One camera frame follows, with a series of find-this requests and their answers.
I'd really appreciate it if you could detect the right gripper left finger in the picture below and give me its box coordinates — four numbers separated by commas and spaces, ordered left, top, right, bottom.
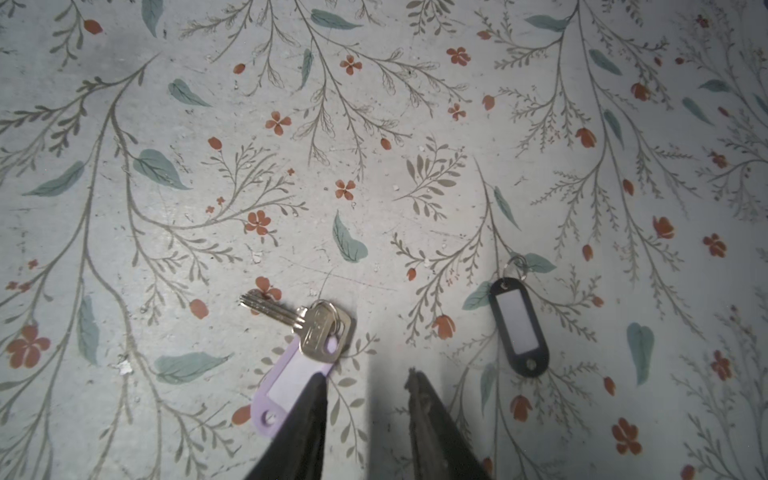
245, 373, 328, 480

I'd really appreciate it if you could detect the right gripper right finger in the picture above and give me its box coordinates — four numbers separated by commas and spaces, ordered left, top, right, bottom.
405, 368, 490, 480

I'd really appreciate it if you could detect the brass key purple tag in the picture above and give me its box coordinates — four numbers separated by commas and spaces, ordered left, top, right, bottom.
239, 292, 355, 438

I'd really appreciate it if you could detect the black key tag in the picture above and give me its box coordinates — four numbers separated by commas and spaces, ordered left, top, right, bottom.
488, 254, 550, 378

